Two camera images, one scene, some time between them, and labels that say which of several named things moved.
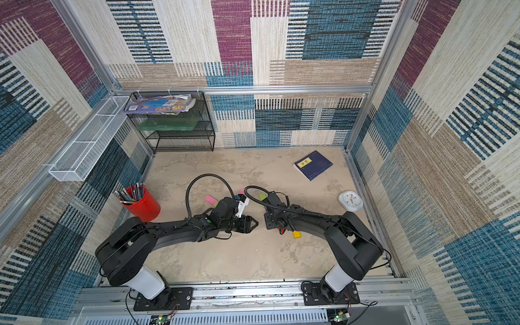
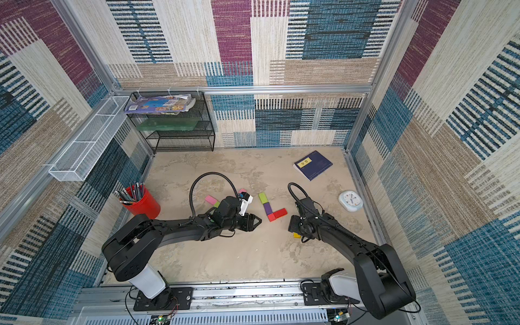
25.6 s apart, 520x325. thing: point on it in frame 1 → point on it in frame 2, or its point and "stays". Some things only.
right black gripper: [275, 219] → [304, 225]
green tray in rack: [167, 124] stays
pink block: [211, 200] stays
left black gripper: [244, 225] stays
